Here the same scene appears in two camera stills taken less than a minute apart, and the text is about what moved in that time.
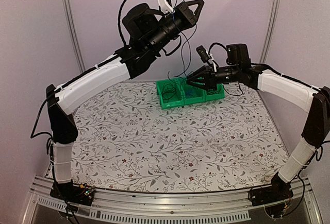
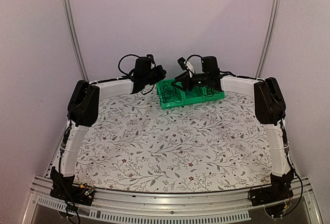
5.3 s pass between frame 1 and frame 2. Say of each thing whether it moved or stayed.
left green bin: stayed
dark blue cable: moved
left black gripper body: moved
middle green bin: stayed
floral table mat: stayed
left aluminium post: stayed
